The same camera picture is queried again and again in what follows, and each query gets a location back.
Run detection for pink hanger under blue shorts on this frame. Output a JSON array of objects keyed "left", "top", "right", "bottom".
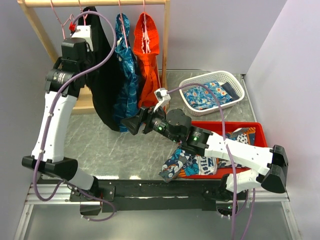
[{"left": 118, "top": 0, "right": 128, "bottom": 48}]

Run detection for wooden clothes rack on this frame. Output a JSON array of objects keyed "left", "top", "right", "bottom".
[{"left": 16, "top": 0, "right": 171, "bottom": 115}]

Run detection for pink hanger under orange shorts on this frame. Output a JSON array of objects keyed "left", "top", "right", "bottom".
[{"left": 142, "top": 0, "right": 151, "bottom": 54}]

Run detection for dark navy cloth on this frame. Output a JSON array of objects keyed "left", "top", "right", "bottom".
[{"left": 221, "top": 82, "right": 240, "bottom": 101}]

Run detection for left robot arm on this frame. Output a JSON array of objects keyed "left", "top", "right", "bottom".
[{"left": 22, "top": 37, "right": 101, "bottom": 201}]

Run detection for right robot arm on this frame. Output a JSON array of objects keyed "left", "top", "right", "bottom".
[{"left": 121, "top": 107, "right": 289, "bottom": 200}]

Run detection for black shorts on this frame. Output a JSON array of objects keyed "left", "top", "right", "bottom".
[{"left": 78, "top": 14, "right": 125, "bottom": 132}]

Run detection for orange shorts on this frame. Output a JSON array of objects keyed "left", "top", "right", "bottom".
[{"left": 133, "top": 13, "right": 162, "bottom": 107}]

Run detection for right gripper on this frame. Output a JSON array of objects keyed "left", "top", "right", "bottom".
[{"left": 120, "top": 102, "right": 181, "bottom": 144}]

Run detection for blue patterned shorts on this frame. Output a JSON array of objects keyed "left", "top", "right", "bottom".
[{"left": 113, "top": 13, "right": 141, "bottom": 132}]

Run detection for pink wire hanger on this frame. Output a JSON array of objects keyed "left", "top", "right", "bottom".
[
  {"left": 78, "top": 0, "right": 88, "bottom": 25},
  {"left": 50, "top": 0, "right": 74, "bottom": 40}
]

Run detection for blue floral cloth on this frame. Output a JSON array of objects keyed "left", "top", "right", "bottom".
[{"left": 183, "top": 80, "right": 234, "bottom": 110}]

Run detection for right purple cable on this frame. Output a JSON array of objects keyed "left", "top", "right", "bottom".
[{"left": 167, "top": 82, "right": 256, "bottom": 240}]

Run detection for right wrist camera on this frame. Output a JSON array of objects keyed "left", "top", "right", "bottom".
[{"left": 153, "top": 87, "right": 171, "bottom": 112}]

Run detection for red plastic tray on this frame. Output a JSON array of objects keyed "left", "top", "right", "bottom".
[{"left": 184, "top": 121, "right": 268, "bottom": 180}]

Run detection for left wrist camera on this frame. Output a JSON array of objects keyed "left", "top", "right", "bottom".
[{"left": 71, "top": 25, "right": 93, "bottom": 49}]

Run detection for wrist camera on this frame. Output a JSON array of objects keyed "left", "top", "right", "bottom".
[
  {"left": 153, "top": 87, "right": 171, "bottom": 112},
  {"left": 71, "top": 25, "right": 93, "bottom": 49}
]

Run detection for white plastic basket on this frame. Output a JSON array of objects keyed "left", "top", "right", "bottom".
[{"left": 179, "top": 70, "right": 245, "bottom": 116}]

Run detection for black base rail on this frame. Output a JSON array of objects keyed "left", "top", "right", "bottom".
[{"left": 69, "top": 179, "right": 233, "bottom": 216}]

